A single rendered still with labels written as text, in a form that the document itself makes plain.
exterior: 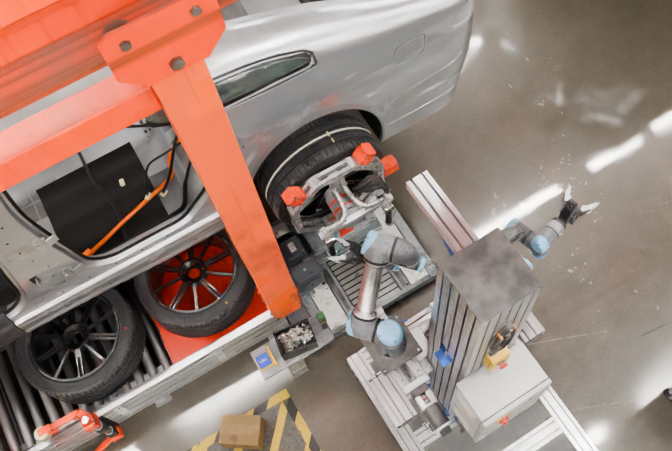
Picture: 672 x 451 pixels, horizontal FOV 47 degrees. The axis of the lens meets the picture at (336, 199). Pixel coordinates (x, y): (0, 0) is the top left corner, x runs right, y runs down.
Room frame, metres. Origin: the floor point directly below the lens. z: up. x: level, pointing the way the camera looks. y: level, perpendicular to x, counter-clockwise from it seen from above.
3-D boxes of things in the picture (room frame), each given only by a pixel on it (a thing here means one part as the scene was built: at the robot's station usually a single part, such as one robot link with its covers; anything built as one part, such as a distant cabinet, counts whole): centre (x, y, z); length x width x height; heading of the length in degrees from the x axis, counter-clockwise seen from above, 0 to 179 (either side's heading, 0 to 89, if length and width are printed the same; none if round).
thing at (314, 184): (1.75, -0.01, 0.85); 0.54 x 0.07 x 0.54; 110
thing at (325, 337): (1.12, 0.37, 0.44); 0.43 x 0.17 x 0.03; 110
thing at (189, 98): (1.34, 0.38, 1.75); 0.19 x 0.16 x 2.45; 110
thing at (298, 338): (1.13, 0.34, 0.51); 0.20 x 0.14 x 0.13; 102
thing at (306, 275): (1.67, 0.29, 0.26); 0.42 x 0.18 x 0.35; 20
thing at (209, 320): (1.63, 0.86, 0.39); 0.66 x 0.66 x 0.24
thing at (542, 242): (1.17, -0.88, 1.21); 0.11 x 0.08 x 0.09; 126
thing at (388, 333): (0.94, -0.13, 0.98); 0.13 x 0.12 x 0.14; 62
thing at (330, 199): (1.68, -0.04, 0.85); 0.21 x 0.14 x 0.14; 20
